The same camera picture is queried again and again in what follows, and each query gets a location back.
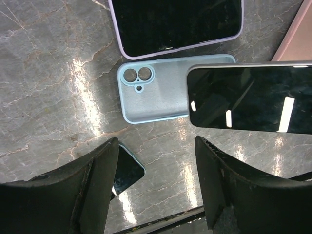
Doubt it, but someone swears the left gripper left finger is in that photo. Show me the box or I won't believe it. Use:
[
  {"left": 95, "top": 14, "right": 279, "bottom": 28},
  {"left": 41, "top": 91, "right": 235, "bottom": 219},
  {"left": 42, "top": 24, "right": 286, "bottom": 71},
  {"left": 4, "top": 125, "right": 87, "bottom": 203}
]
[{"left": 0, "top": 137, "right": 119, "bottom": 234}]

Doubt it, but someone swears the white-edged black phone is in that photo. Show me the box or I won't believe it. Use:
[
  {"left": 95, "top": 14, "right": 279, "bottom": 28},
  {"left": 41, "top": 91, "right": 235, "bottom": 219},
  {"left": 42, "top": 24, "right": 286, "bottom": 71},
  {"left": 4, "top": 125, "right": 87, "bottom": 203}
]
[{"left": 187, "top": 61, "right": 312, "bottom": 135}]

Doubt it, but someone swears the pink phone case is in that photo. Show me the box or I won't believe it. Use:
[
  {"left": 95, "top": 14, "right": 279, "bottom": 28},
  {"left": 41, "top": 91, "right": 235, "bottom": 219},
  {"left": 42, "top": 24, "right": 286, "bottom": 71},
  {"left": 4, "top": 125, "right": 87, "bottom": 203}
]
[{"left": 272, "top": 0, "right": 312, "bottom": 61}]

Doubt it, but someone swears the teal-edged black phone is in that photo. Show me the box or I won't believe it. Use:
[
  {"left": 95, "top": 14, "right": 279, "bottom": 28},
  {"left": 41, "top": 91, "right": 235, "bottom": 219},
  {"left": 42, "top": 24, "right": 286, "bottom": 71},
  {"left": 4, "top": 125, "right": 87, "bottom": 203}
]
[{"left": 111, "top": 142, "right": 146, "bottom": 200}]

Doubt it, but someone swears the blue-edged black phone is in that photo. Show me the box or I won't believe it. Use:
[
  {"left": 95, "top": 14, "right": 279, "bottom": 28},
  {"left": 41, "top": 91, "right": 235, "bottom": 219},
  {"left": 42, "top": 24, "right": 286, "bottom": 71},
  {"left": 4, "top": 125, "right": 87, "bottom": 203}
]
[{"left": 109, "top": 0, "right": 243, "bottom": 60}]

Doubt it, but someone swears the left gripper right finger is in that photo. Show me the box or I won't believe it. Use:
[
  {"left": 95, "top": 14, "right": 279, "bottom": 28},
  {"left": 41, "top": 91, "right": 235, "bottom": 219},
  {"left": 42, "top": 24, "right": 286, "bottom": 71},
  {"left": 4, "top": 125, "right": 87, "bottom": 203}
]
[{"left": 195, "top": 136, "right": 312, "bottom": 234}]

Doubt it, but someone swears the light blue phone case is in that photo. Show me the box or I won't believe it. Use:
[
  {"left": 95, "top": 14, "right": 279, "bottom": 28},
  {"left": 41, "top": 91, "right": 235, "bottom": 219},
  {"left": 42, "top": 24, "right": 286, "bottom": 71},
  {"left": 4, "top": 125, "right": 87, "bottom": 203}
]
[{"left": 117, "top": 54, "right": 236, "bottom": 124}]

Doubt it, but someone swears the lavender phone case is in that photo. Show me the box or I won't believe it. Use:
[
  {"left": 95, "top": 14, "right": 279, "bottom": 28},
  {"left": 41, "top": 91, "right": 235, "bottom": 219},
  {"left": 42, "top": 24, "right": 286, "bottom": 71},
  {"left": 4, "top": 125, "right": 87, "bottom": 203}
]
[{"left": 107, "top": 0, "right": 245, "bottom": 61}]

